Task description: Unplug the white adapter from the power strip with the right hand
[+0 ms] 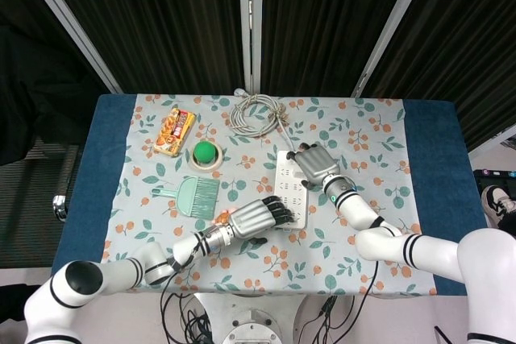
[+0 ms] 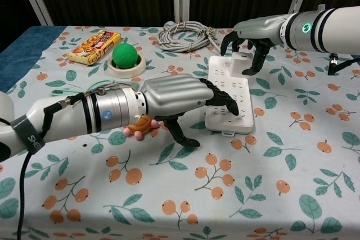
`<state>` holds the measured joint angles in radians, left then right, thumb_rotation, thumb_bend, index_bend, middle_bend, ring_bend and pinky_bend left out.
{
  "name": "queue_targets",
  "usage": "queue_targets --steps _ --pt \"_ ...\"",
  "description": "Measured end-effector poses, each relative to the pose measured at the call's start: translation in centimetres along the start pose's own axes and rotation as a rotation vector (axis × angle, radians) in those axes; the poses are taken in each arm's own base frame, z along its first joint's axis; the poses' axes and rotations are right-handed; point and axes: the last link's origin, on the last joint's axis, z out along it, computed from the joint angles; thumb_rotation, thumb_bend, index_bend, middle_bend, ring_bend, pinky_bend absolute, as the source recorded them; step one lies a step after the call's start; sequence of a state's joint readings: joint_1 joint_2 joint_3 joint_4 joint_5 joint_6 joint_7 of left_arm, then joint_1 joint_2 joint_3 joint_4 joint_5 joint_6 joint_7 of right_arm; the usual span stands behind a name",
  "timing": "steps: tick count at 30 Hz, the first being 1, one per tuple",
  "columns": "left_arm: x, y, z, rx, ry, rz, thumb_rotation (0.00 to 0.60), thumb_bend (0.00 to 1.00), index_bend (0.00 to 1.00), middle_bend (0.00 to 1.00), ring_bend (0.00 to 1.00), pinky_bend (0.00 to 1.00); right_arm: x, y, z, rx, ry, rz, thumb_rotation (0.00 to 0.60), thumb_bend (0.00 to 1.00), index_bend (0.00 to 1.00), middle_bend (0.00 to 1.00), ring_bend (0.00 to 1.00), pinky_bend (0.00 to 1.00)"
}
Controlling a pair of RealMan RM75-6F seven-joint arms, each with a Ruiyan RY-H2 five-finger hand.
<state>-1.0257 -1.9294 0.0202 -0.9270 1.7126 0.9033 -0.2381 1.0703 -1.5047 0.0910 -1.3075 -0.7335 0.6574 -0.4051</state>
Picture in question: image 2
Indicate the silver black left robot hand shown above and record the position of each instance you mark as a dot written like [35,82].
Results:
[174,91]

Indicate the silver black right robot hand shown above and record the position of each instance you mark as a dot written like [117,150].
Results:
[261,27]

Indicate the white plug adapter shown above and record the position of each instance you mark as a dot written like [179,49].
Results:
[240,61]

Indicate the white power strip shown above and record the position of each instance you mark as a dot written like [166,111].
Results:
[233,122]

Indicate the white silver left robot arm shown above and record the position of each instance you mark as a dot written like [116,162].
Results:
[112,108]

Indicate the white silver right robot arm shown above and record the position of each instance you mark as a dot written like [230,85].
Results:
[337,29]

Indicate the pink orange turtle toy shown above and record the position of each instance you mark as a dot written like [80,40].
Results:
[142,127]

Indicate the beige masking tape roll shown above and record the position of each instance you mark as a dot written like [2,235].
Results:
[126,72]

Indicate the green ball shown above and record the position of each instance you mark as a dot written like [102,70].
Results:
[124,55]

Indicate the yellow orange snack box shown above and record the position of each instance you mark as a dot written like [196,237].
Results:
[94,46]

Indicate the floral patterned tablecloth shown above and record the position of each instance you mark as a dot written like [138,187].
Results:
[197,189]

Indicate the blue table cover cloth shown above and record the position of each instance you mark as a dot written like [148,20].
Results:
[19,46]

